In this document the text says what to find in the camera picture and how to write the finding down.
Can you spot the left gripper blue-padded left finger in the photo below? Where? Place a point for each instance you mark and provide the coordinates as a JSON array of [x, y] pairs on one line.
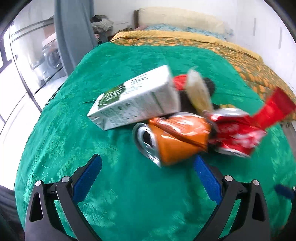
[[42, 220]]

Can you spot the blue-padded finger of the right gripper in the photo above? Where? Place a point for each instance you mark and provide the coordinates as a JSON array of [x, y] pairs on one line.
[[285, 191]]

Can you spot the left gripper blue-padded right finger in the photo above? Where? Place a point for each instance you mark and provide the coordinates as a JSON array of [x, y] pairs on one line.
[[251, 221]]

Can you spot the crushed red cola can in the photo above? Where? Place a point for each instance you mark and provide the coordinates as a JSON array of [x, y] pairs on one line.
[[233, 132]]

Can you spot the tall red snack bag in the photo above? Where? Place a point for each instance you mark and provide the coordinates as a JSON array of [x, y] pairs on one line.
[[275, 109]]

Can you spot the crushed orange soda can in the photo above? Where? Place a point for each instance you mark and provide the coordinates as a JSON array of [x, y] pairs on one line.
[[167, 141]]

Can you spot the small red wrapper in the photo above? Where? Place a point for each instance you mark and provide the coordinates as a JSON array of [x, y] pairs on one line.
[[180, 82]]

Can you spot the white green milk carton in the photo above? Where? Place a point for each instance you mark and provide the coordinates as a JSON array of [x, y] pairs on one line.
[[145, 96]]

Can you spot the green embroidered bed cover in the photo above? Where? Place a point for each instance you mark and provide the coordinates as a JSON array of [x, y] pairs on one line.
[[132, 198]]

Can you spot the orange floral quilt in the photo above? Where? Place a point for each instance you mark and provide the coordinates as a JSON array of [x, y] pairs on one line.
[[242, 79]]

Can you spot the beige snack packet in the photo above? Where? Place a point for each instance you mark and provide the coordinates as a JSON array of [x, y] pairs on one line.
[[197, 92]]

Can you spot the washing machine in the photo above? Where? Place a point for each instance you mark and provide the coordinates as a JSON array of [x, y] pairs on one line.
[[52, 56]]

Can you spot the grey curtain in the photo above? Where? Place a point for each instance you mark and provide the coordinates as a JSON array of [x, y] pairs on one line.
[[75, 35]]

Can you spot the clothes pile on chair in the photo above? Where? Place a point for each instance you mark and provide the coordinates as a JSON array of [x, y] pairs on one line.
[[102, 28]]

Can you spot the teal patterned bed sheet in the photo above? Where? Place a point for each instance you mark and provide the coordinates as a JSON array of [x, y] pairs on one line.
[[165, 27]]

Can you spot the cream headboard pillow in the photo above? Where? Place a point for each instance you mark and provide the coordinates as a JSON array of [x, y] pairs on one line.
[[180, 18]]

